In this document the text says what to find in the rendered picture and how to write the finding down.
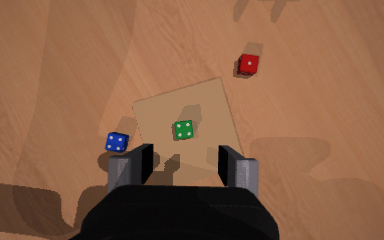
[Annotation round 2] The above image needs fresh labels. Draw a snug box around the blue die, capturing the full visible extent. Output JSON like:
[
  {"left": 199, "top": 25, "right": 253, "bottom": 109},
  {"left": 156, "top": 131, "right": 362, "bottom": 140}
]
[{"left": 105, "top": 132, "right": 129, "bottom": 153}]

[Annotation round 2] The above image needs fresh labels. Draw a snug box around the red die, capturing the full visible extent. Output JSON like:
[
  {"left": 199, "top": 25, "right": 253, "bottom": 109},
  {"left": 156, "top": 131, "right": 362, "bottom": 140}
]
[{"left": 237, "top": 54, "right": 259, "bottom": 76}]

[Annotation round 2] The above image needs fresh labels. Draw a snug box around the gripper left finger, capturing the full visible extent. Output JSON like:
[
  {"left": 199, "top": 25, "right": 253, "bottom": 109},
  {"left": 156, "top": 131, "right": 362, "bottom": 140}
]
[{"left": 107, "top": 144, "right": 154, "bottom": 195}]

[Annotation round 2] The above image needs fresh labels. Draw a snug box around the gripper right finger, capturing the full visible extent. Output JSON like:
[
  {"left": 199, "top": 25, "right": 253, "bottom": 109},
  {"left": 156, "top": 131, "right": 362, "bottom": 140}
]
[{"left": 218, "top": 145, "right": 259, "bottom": 199}]

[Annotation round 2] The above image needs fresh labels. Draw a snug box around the green die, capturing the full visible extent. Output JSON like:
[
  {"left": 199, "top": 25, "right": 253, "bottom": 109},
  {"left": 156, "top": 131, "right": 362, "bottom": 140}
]
[{"left": 174, "top": 120, "right": 194, "bottom": 139}]

